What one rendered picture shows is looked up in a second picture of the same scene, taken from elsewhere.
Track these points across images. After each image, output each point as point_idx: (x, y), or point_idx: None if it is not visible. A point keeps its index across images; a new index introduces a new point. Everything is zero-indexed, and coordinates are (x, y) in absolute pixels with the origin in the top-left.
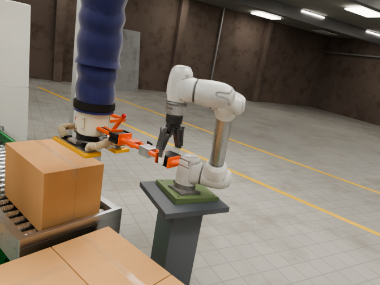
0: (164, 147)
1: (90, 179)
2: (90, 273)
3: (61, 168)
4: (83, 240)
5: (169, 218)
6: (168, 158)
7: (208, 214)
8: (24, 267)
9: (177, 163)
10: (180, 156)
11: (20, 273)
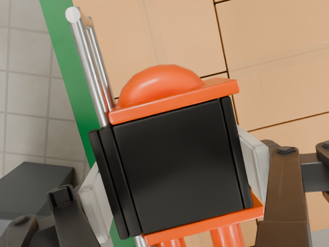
0: (282, 158)
1: None
2: None
3: None
4: (207, 242)
5: (43, 216)
6: (237, 81)
7: None
8: (311, 207)
9: (158, 65)
10: (104, 116)
11: (319, 197)
